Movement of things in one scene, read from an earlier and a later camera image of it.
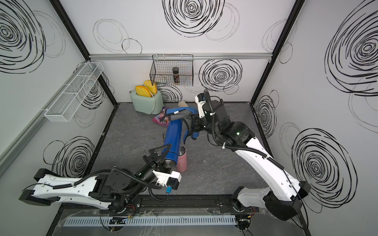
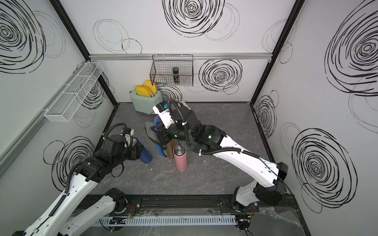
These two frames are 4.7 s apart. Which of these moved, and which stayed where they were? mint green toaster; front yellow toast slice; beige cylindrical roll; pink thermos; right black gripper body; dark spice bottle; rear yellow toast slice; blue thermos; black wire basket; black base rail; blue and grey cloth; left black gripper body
Moved: right black gripper body; blue and grey cloth; left black gripper body; blue thermos
Stayed: beige cylindrical roll; dark spice bottle; front yellow toast slice; black base rail; rear yellow toast slice; black wire basket; mint green toaster; pink thermos
